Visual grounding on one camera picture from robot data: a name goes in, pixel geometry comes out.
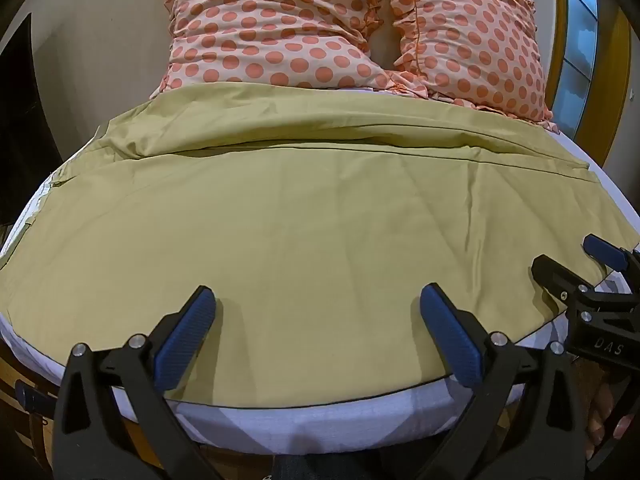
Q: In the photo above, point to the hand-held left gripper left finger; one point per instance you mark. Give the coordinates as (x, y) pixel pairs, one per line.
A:
(186, 337)

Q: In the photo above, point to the olive green bed sheet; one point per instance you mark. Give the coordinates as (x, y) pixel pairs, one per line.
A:
(310, 230)

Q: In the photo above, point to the orange polka dot pillow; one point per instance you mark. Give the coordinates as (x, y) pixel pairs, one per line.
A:
(270, 25)
(475, 35)

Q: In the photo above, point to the yellow framed glass window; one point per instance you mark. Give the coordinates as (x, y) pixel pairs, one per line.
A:
(580, 35)

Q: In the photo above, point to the person's right hand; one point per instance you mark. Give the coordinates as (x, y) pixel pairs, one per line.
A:
(601, 410)

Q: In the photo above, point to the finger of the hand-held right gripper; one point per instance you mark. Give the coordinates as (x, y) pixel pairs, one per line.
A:
(552, 272)
(598, 249)

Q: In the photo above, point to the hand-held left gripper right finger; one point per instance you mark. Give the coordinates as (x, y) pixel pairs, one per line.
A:
(450, 335)

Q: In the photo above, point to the white mattress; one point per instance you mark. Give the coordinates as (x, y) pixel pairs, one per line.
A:
(310, 422)

